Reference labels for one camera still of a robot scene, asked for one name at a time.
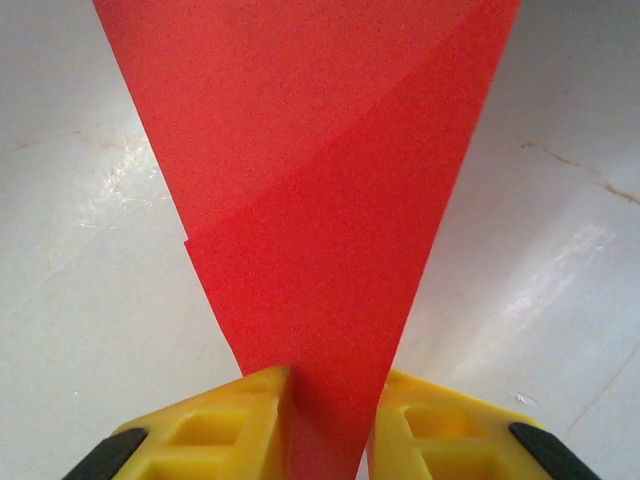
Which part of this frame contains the red paper sheet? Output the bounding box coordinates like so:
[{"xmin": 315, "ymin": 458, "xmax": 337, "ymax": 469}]
[{"xmin": 92, "ymin": 0, "xmax": 524, "ymax": 480}]

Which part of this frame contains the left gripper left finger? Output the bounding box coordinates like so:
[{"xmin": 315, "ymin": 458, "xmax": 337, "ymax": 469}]
[{"xmin": 62, "ymin": 364, "xmax": 297, "ymax": 480}]

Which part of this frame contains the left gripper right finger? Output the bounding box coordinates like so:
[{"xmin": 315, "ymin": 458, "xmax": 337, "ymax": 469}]
[{"xmin": 366, "ymin": 368, "xmax": 599, "ymax": 480}]

